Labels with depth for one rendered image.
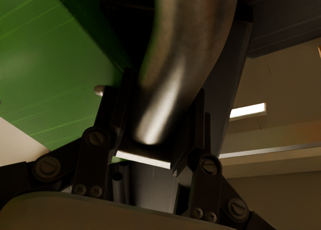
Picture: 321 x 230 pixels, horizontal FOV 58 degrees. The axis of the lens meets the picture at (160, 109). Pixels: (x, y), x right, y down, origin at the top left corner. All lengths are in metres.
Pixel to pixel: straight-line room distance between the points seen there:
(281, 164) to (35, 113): 4.38
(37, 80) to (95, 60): 0.05
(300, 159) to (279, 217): 0.84
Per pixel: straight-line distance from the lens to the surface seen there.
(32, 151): 6.95
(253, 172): 4.69
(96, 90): 0.18
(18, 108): 0.23
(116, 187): 0.26
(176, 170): 0.15
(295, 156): 4.44
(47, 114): 0.22
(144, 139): 0.16
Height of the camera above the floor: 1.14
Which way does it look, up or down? 27 degrees up
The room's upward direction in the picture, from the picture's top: 149 degrees clockwise
